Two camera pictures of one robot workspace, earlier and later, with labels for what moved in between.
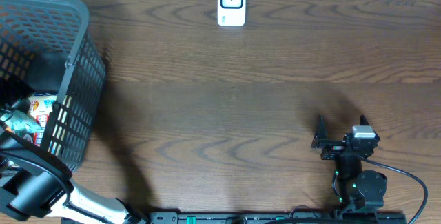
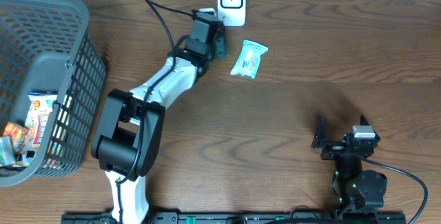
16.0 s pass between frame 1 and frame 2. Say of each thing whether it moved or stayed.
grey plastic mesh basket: stayed
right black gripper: stayed
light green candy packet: moved
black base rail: stayed
